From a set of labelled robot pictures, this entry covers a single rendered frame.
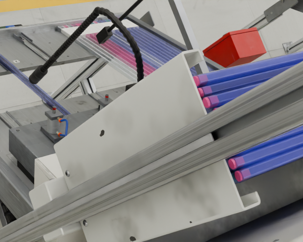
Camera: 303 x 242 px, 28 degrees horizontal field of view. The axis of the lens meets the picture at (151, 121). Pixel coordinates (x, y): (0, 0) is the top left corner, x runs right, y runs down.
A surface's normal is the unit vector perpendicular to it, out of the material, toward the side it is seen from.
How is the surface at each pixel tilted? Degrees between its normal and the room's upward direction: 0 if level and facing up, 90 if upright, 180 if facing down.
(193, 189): 90
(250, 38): 0
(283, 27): 0
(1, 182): 90
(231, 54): 90
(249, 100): 90
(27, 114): 44
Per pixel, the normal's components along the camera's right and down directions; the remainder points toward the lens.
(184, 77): -0.79, 0.22
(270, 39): 0.51, -0.31
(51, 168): 0.11, -0.87
